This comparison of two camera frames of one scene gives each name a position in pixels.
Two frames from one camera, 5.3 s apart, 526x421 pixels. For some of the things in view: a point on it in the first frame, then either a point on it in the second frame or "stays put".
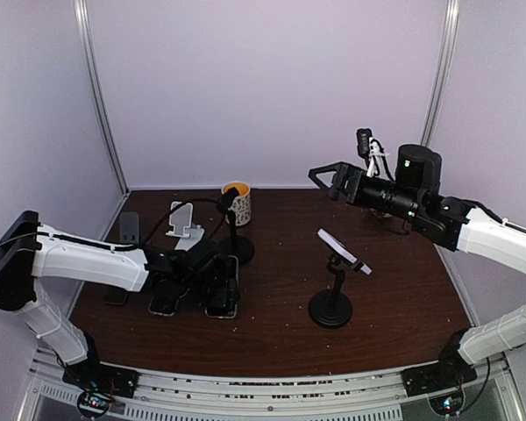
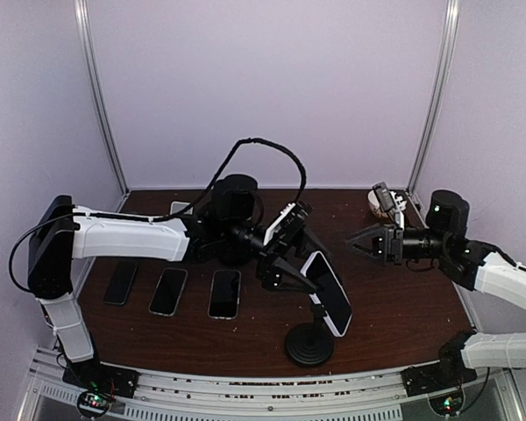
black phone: [166, 297] stays put
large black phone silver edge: [230, 309] stays put
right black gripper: [344, 172] → [387, 244]
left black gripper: [220, 295] → [271, 267]
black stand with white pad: [332, 309] → [310, 344]
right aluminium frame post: [445, 68] stays put
